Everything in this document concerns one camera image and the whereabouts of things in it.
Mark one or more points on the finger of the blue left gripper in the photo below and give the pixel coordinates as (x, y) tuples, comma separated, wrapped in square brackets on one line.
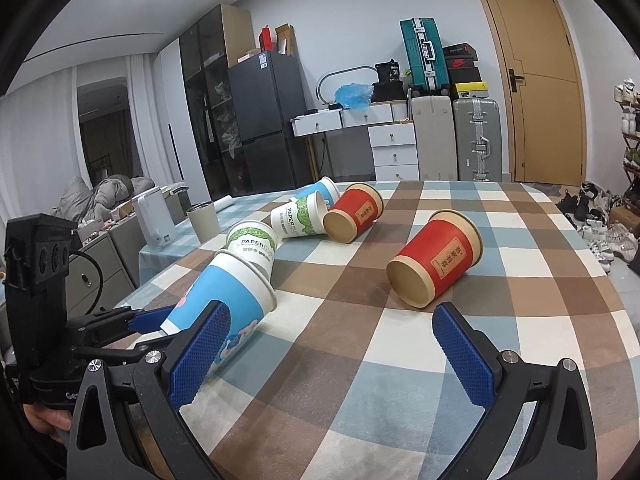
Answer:
[(145, 322)]

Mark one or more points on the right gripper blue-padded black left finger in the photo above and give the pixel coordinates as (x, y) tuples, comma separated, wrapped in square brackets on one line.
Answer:
[(104, 443)]

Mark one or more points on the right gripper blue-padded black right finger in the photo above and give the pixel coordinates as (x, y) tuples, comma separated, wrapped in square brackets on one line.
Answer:
[(559, 442)]

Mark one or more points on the near blue paper cup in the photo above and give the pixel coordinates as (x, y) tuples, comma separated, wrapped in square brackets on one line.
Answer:
[(238, 285)]

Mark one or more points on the blue paper cup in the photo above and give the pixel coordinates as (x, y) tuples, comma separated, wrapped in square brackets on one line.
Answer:
[(325, 186), (238, 285)]

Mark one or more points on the near green-white paper cup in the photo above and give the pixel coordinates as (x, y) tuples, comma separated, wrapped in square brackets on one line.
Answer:
[(255, 242)]

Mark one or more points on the green-white paper cup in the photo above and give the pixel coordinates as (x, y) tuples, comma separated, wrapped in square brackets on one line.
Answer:
[(255, 242), (301, 217)]

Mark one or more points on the far green-white paper cup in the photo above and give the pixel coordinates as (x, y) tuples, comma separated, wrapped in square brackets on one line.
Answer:
[(301, 217)]

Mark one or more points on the far blue paper cup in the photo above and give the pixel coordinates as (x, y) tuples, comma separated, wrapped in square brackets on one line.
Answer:
[(325, 186)]

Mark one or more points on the near red paper cup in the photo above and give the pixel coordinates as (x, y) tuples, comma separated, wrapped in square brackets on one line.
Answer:
[(435, 258)]

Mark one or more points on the red paper cup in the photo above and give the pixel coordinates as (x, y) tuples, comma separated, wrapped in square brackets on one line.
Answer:
[(355, 212), (435, 258)]

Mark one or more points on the far red paper cup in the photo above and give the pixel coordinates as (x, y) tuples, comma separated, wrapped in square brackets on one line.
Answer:
[(355, 212)]

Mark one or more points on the person's left hand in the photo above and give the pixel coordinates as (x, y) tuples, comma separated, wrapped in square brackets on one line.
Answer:
[(55, 423)]

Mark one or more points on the grey drawer cabinet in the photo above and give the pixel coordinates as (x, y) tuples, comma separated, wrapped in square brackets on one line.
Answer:
[(116, 251)]

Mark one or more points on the beige tumbler mug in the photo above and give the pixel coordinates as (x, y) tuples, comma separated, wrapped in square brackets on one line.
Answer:
[(204, 221)]

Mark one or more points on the grey sofa with blankets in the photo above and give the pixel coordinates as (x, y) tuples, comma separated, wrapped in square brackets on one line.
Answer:
[(82, 204)]

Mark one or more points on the white curtain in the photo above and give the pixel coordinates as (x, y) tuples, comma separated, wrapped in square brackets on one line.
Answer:
[(40, 137)]

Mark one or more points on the checkered tablecloth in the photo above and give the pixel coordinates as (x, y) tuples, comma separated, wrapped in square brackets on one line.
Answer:
[(345, 381)]

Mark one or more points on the pile of shoes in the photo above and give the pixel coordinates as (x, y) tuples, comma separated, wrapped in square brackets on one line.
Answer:
[(607, 223)]

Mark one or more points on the black refrigerator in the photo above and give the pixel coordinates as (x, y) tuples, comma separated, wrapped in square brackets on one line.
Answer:
[(267, 94)]

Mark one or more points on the dark glass display cabinet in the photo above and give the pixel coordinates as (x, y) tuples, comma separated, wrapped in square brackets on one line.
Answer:
[(208, 93)]

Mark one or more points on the cardboard box on cabinet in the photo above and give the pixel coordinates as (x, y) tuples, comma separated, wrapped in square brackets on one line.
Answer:
[(237, 28)]

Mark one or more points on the white drawer desk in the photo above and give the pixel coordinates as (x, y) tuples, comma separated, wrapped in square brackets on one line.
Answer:
[(392, 136)]

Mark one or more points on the blue plastic bag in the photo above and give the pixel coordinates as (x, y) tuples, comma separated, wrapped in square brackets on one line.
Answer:
[(354, 96)]

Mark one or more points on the silver aluminium suitcase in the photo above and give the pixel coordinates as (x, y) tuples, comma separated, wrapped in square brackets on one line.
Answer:
[(479, 141)]

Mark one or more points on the black bag on desk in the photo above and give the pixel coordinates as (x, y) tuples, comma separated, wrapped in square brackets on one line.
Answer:
[(389, 86)]

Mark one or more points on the wooden door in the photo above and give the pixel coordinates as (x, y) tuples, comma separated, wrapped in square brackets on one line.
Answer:
[(542, 89)]

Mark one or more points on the beige suitcase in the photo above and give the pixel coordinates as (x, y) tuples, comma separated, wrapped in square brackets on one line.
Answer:
[(435, 138)]

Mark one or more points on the shoe rack with shoes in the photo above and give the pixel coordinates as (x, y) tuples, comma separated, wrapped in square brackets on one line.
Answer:
[(626, 95)]

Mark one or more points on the teal suitcase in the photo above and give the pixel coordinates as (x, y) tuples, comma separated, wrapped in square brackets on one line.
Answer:
[(425, 55)]

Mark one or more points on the stacked shoe boxes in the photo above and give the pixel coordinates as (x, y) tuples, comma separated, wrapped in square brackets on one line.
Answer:
[(461, 65)]

